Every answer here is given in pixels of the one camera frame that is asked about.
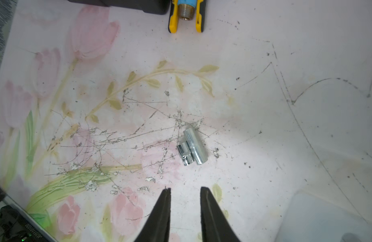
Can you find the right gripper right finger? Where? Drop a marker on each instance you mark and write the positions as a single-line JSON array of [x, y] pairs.
[[214, 226]]

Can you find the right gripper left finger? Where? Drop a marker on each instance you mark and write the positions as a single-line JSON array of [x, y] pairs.
[[157, 226]]

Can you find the short chrome socket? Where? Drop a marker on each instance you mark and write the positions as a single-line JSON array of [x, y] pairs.
[[185, 153]]

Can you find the long chrome socket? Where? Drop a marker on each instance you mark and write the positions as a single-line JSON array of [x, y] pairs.
[[196, 146]]

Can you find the clear plastic storage box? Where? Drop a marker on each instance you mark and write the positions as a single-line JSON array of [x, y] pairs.
[[311, 219]]

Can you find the blue yellow hand tool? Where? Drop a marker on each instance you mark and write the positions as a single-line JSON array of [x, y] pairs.
[[187, 10]]

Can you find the yellow black toolbox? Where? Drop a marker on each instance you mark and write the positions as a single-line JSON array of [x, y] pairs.
[[157, 7]]

